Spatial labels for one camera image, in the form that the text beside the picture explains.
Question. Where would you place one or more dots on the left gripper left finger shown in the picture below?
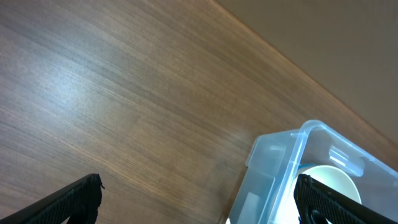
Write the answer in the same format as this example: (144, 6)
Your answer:
(76, 203)

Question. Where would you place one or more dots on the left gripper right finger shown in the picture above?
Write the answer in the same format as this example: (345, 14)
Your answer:
(320, 204)

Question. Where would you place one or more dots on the cream large bowl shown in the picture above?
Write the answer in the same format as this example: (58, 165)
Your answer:
(331, 176)

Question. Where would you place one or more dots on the dark blue bowl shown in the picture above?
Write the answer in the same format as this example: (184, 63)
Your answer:
(303, 167)

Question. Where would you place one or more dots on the clear plastic storage container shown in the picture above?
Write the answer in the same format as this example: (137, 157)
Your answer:
(274, 160)

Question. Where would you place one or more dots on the white label in container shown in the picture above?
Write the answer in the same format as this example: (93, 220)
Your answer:
(249, 210)

